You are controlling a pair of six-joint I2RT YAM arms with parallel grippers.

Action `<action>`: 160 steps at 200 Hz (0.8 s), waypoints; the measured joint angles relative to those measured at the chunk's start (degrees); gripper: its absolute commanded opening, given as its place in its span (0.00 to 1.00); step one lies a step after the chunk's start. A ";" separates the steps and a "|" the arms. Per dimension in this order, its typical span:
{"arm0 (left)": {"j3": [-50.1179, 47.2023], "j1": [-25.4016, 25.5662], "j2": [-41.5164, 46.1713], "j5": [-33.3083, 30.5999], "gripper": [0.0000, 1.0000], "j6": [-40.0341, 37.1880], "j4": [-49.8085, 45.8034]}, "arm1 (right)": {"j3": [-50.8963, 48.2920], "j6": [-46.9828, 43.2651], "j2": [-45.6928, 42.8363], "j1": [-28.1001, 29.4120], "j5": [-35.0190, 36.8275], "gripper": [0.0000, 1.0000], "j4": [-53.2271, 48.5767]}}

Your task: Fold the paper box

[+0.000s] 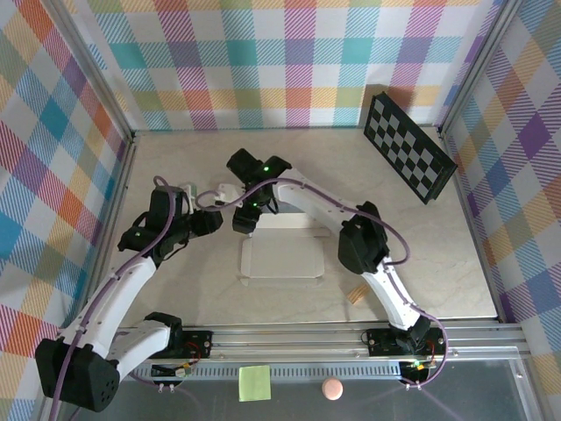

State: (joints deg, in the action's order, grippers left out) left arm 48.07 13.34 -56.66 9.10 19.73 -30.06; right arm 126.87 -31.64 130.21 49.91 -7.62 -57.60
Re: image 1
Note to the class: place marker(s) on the white paper box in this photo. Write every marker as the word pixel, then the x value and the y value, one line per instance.
pixel 285 256

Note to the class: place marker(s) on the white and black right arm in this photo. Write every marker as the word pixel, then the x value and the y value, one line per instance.
pixel 315 201

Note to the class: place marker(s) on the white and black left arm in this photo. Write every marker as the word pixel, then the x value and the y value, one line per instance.
pixel 118 289

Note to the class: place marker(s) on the small circuit board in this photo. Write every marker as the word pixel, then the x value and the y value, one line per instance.
pixel 171 370
pixel 418 366

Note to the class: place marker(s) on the black white checkerboard panel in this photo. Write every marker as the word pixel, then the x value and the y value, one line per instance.
pixel 407 144

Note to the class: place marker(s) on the small wooden block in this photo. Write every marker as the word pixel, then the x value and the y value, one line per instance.
pixel 356 296

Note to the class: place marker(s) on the green sticky note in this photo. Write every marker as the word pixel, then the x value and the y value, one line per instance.
pixel 255 383

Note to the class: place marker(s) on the perforated metal strip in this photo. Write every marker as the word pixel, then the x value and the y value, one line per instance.
pixel 307 373

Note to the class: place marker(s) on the pink round disc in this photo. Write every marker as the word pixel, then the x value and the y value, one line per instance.
pixel 332 388

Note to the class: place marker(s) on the grey metal shelf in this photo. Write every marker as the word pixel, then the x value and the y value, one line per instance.
pixel 394 403

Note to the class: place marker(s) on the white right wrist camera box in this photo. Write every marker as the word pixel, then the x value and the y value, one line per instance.
pixel 228 193

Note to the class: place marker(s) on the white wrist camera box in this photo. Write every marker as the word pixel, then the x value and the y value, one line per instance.
pixel 187 193
pixel 228 193

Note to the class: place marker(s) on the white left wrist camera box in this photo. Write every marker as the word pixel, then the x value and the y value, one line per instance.
pixel 187 193

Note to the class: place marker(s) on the aluminium side rail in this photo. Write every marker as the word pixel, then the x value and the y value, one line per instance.
pixel 120 197
pixel 471 219

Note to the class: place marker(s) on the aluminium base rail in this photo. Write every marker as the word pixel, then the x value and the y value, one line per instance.
pixel 285 342

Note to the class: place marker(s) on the aluminium frame post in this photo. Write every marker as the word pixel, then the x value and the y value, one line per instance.
pixel 477 66
pixel 96 74

